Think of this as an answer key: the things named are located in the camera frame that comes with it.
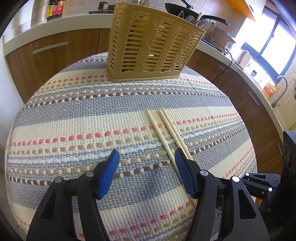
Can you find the steel thermos canister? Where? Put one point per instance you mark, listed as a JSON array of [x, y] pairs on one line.
[[39, 11]]

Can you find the striped woven table mat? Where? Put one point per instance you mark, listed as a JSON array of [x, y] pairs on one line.
[[79, 116]]

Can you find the clear spoon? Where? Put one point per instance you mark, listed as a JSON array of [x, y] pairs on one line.
[[201, 23]]

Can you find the orange wall cabinet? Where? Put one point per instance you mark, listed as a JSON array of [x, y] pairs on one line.
[[251, 9]]

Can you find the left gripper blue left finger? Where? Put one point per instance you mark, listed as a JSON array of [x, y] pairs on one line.
[[107, 173]]

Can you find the yellow plastic utensil basket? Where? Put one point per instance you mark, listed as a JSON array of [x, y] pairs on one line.
[[147, 44]]

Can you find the dark soy sauce bottle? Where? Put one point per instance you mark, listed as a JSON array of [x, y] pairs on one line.
[[51, 10]]

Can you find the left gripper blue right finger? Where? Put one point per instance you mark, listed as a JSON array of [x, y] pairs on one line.
[[185, 173]]

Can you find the orange dish soap bottle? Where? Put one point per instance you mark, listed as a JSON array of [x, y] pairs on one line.
[[268, 90]]

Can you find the black gas stove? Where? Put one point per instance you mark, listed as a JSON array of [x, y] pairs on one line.
[[104, 8]]

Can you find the white electric kettle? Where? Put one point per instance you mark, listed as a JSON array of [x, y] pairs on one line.
[[243, 59]]

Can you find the beige rice cooker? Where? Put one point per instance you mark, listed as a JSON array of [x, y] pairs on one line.
[[219, 38]]

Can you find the kitchen window frame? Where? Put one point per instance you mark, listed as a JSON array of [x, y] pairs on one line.
[[270, 41]]

